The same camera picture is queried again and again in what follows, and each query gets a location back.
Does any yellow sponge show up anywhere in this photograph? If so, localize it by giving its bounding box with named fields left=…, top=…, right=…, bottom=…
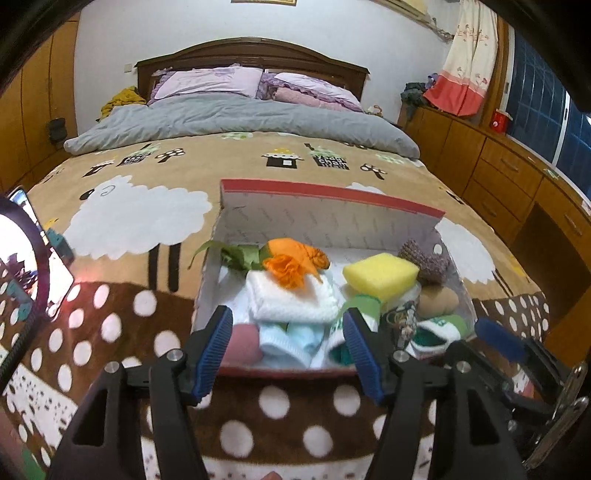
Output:
left=342, top=253, right=420, bottom=296

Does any white mesh cloth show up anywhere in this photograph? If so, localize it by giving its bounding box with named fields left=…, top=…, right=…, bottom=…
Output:
left=245, top=270, right=341, bottom=324

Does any grey knitted slipper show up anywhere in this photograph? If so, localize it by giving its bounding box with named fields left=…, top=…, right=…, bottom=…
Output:
left=398, top=239, right=453, bottom=283

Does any red container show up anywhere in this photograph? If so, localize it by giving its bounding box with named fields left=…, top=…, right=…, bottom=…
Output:
left=489, top=108, right=513, bottom=134

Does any wooden headboard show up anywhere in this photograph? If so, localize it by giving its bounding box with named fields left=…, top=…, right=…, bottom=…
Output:
left=135, top=38, right=370, bottom=104

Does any red cardboard shoebox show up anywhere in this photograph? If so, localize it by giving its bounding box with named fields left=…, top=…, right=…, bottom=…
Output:
left=191, top=179, right=476, bottom=377

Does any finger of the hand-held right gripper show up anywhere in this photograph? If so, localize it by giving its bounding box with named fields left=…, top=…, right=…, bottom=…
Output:
left=473, top=318, right=566, bottom=393

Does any printed sheep blanket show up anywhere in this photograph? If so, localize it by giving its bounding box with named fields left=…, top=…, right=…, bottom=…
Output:
left=0, top=131, right=550, bottom=480

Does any yellow cloth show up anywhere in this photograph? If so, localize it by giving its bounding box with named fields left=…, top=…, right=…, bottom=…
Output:
left=100, top=85, right=147, bottom=121

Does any wooden dresser cabinet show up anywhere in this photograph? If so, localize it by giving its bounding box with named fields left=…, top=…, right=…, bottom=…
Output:
left=399, top=104, right=591, bottom=324

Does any lilac ruffled pillow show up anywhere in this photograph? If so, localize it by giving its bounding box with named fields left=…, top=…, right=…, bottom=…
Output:
left=259, top=71, right=365, bottom=114

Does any dark clothes pile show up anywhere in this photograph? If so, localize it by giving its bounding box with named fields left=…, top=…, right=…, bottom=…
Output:
left=401, top=74, right=437, bottom=108

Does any orange fabric flower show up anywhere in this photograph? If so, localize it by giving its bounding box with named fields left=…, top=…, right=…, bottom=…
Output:
left=261, top=237, right=331, bottom=291

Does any pink ruffled pillow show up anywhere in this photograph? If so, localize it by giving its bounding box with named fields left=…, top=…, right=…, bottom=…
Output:
left=272, top=87, right=324, bottom=109

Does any white air conditioner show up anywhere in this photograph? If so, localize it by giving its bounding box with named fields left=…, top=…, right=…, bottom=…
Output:
left=383, top=0, right=430, bottom=14

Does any beige stocking ball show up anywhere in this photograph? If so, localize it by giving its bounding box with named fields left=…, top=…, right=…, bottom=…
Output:
left=418, top=286, right=460, bottom=319

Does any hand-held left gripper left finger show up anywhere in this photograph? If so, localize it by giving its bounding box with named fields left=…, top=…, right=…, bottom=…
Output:
left=48, top=305, right=234, bottom=480

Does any cream and red curtain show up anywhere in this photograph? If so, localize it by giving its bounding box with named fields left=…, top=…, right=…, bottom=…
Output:
left=424, top=0, right=499, bottom=116

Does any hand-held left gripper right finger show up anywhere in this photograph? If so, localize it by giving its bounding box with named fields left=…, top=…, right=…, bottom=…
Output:
left=342, top=307, right=527, bottom=480

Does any light blue towel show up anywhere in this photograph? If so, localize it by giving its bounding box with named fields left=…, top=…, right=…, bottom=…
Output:
left=259, top=322, right=329, bottom=368

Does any grey duvet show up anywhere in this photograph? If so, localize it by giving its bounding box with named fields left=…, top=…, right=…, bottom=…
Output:
left=64, top=97, right=421, bottom=160

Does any wooden wardrobe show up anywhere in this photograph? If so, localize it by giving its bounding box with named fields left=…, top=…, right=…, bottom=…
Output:
left=0, top=21, right=81, bottom=195

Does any window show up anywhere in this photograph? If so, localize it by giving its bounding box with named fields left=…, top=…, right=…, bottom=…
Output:
left=505, top=23, right=591, bottom=185

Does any teal phone stand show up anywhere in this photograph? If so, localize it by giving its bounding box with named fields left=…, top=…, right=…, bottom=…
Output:
left=44, top=228, right=75, bottom=264

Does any pink cloth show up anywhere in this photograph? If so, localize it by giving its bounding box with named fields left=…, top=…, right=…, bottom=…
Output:
left=225, top=323, right=264, bottom=365

